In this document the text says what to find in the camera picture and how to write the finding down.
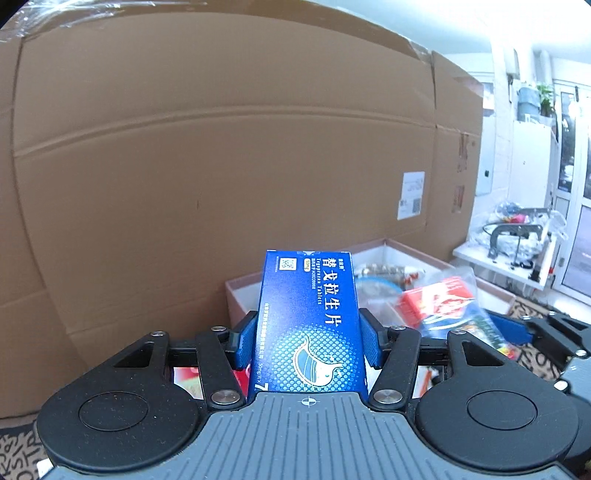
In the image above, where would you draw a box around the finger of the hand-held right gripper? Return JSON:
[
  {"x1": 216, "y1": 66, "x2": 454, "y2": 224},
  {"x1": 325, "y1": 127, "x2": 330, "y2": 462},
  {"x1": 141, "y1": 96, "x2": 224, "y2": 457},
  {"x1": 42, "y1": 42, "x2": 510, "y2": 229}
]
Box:
[{"x1": 486, "y1": 312, "x2": 532, "y2": 346}]

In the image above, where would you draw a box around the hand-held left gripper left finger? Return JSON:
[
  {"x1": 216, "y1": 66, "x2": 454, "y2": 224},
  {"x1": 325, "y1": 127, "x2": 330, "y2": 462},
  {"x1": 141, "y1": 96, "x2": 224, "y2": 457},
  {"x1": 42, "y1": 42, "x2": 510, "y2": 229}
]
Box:
[{"x1": 113, "y1": 310, "x2": 259, "y2": 410}]

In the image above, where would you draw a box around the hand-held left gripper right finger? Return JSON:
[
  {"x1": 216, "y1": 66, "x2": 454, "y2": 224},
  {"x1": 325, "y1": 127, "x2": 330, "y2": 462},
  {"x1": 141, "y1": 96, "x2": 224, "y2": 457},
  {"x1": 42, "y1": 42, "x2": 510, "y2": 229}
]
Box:
[{"x1": 359, "y1": 308, "x2": 507, "y2": 411}]

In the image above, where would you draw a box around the pink cardboard container box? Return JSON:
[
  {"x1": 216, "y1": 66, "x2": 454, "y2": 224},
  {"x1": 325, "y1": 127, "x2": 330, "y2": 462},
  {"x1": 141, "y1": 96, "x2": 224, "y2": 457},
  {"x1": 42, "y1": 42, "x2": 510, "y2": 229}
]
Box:
[{"x1": 225, "y1": 237, "x2": 517, "y2": 334}]

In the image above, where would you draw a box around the blue medicine box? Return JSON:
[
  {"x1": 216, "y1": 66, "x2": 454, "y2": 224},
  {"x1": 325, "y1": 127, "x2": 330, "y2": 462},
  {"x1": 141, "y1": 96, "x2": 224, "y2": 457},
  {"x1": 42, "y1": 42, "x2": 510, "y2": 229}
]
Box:
[{"x1": 247, "y1": 250, "x2": 369, "y2": 402}]

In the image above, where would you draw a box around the colourful striped packet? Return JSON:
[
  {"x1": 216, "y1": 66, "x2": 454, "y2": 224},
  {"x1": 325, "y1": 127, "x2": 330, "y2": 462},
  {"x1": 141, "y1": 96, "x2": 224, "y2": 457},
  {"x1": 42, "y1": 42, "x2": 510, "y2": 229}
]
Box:
[{"x1": 422, "y1": 314, "x2": 517, "y2": 361}]

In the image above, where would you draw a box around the white side table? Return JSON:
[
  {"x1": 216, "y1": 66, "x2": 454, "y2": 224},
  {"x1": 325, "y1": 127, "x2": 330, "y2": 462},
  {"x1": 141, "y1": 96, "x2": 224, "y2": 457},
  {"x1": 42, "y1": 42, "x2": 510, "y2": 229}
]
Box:
[{"x1": 451, "y1": 240, "x2": 552, "y2": 291}]

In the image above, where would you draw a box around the red flat packet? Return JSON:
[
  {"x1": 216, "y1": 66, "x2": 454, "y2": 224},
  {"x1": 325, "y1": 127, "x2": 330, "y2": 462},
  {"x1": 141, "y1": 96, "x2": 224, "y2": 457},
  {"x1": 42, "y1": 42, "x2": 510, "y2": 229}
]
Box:
[{"x1": 172, "y1": 366, "x2": 250, "y2": 401}]

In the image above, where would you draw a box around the clear bag of metal parts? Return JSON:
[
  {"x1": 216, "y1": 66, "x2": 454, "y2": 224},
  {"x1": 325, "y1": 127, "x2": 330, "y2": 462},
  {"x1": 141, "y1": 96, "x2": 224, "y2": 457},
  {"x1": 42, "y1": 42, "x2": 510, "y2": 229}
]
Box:
[{"x1": 355, "y1": 261, "x2": 428, "y2": 301}]

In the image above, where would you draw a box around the red packet in plastic bag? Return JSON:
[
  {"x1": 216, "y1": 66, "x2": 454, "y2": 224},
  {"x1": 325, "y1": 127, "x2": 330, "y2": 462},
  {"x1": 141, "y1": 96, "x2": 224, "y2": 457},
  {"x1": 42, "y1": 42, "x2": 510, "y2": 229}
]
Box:
[{"x1": 398, "y1": 275, "x2": 482, "y2": 329}]

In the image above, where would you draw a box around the grey metal clamp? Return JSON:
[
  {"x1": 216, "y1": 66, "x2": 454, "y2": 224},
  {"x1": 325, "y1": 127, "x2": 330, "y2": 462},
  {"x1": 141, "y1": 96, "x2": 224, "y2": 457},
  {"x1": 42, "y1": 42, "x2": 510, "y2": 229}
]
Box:
[{"x1": 487, "y1": 223, "x2": 546, "y2": 260}]

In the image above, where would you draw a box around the white shipping label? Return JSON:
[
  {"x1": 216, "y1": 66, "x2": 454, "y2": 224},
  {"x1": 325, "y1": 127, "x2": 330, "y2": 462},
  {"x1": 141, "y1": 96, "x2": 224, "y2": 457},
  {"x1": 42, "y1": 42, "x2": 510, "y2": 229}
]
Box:
[{"x1": 396, "y1": 171, "x2": 426, "y2": 220}]

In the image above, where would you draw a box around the white cabinet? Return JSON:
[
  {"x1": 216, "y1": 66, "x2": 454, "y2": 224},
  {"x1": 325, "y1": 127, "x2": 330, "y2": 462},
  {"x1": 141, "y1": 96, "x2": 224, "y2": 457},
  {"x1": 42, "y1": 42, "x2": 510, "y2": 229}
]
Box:
[{"x1": 508, "y1": 119, "x2": 560, "y2": 209}]

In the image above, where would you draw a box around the large brown cardboard box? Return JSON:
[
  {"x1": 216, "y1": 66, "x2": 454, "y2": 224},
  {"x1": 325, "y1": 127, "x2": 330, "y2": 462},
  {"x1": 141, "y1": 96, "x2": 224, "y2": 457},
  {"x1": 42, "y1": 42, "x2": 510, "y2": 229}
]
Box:
[{"x1": 0, "y1": 0, "x2": 486, "y2": 420}]

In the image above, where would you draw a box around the blue water jug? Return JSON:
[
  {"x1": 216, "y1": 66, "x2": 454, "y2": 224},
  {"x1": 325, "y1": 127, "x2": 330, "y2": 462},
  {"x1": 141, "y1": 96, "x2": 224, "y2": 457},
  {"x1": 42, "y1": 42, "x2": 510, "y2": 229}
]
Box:
[{"x1": 517, "y1": 85, "x2": 542, "y2": 121}]

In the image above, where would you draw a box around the green potted plant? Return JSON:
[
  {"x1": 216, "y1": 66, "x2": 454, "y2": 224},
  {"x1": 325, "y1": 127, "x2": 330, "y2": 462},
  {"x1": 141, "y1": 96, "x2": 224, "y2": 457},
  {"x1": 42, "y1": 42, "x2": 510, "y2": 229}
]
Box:
[{"x1": 534, "y1": 82, "x2": 556, "y2": 117}]

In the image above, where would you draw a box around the letter-patterned mat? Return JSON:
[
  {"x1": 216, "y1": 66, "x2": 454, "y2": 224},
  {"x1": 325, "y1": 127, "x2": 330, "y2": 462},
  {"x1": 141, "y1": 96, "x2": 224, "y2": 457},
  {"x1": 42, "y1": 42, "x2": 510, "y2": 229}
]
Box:
[{"x1": 0, "y1": 295, "x2": 591, "y2": 480}]

